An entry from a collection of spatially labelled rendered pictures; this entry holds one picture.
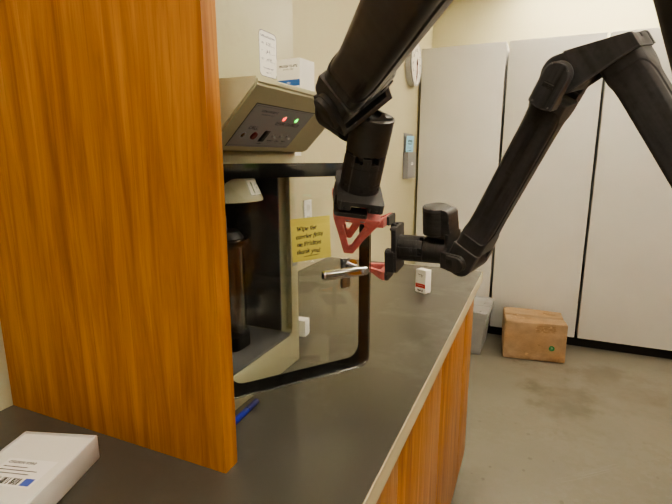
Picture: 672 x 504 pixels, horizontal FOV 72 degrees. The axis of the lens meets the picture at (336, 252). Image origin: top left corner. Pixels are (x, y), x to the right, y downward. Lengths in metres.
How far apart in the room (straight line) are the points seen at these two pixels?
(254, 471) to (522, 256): 3.19
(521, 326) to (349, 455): 2.80
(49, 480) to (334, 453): 0.40
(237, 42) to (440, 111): 3.00
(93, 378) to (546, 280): 3.32
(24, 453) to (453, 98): 3.42
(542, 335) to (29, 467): 3.15
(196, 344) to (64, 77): 0.43
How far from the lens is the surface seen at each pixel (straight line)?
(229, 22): 0.86
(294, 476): 0.76
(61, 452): 0.84
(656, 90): 0.78
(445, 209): 0.96
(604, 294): 3.84
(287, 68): 0.89
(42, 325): 0.95
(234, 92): 0.71
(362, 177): 0.64
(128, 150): 0.72
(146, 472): 0.82
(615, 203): 3.73
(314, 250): 0.83
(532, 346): 3.56
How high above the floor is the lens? 1.40
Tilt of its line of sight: 12 degrees down
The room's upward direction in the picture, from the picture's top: straight up
